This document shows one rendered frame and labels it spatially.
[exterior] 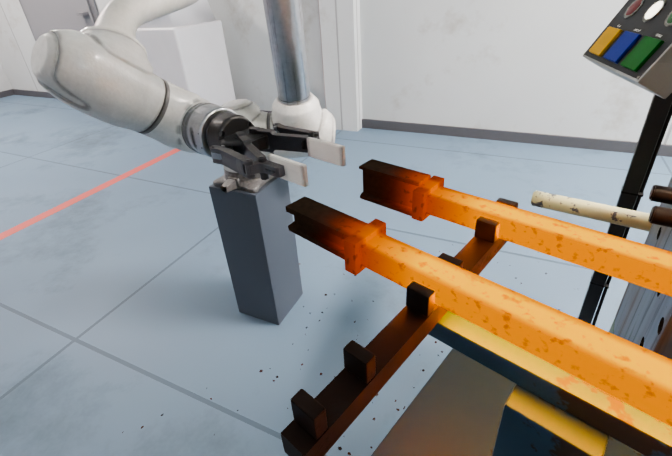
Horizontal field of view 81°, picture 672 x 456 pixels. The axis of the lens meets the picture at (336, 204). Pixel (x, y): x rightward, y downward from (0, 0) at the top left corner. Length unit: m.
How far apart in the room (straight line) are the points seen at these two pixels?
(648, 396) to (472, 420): 0.30
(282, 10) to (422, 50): 2.35
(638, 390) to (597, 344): 0.03
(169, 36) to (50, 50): 3.00
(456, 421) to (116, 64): 0.67
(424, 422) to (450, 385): 0.07
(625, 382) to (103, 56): 0.68
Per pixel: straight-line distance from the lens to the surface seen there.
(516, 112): 3.40
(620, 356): 0.30
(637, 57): 1.20
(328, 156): 0.57
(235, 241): 1.50
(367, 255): 0.35
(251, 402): 1.48
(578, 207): 1.24
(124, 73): 0.69
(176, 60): 3.67
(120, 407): 1.64
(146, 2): 0.84
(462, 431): 0.56
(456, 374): 0.61
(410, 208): 0.46
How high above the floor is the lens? 1.20
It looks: 30 degrees down
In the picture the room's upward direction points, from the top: 4 degrees counter-clockwise
